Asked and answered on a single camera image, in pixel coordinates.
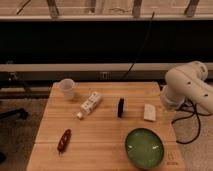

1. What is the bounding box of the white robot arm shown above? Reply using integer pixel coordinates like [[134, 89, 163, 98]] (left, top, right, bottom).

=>
[[160, 61, 213, 114]]

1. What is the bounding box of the white soap block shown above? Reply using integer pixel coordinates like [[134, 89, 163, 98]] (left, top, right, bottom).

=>
[[144, 104, 156, 121]]

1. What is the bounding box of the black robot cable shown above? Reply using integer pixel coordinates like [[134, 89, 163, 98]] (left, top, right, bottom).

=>
[[171, 99, 213, 145]]

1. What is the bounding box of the clear plastic measuring cup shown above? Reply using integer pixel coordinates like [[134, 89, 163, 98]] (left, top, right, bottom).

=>
[[58, 79, 75, 100]]

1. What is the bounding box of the black hanging cable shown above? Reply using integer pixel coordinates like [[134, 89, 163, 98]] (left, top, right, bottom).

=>
[[119, 11, 156, 82]]

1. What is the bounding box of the red chili pepper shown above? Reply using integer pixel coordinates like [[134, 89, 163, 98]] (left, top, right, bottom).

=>
[[57, 129, 71, 153]]

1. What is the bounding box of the black office chair base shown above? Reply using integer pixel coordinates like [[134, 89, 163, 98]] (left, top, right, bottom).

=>
[[0, 108, 29, 119]]

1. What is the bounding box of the black standing eraser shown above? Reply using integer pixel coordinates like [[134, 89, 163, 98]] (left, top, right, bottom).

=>
[[117, 98, 124, 118]]

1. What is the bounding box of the green plate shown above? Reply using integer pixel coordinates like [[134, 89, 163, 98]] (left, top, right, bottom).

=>
[[125, 128, 164, 169]]

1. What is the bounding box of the white milk carton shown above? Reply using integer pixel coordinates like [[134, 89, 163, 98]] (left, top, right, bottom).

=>
[[77, 92, 102, 120]]

